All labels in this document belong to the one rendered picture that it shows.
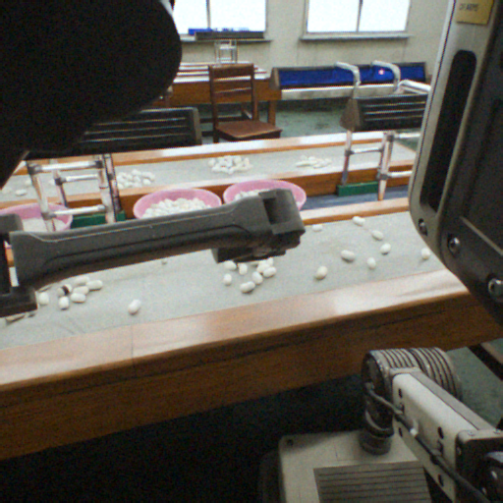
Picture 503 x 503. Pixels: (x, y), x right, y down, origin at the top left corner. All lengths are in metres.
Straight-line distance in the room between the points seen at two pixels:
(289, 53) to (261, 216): 5.72
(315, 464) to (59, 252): 0.68
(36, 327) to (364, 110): 0.85
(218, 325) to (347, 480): 0.41
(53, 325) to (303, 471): 0.59
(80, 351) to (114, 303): 0.17
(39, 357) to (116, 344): 0.13
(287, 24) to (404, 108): 5.20
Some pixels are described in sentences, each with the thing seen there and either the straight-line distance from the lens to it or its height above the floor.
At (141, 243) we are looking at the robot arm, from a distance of 0.50.
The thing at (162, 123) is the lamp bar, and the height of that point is 1.09.
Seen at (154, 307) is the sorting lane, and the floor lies 0.74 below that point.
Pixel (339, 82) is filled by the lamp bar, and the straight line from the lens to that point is 1.57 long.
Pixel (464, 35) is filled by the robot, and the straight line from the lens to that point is 0.29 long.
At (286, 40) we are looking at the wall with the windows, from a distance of 6.19.
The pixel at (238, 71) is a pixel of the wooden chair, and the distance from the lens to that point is 3.46.
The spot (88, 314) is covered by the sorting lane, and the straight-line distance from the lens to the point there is 0.91.
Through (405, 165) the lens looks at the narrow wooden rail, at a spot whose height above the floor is 0.76.
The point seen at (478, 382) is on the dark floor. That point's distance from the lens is 1.91.
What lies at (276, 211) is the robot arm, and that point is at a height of 1.04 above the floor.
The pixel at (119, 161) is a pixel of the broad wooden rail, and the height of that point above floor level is 0.76.
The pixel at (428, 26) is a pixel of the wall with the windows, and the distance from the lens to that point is 7.19.
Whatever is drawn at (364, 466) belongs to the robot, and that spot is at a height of 0.48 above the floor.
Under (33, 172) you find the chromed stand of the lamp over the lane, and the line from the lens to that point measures 1.09.
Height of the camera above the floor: 1.29
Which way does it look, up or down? 32 degrees down
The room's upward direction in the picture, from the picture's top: straight up
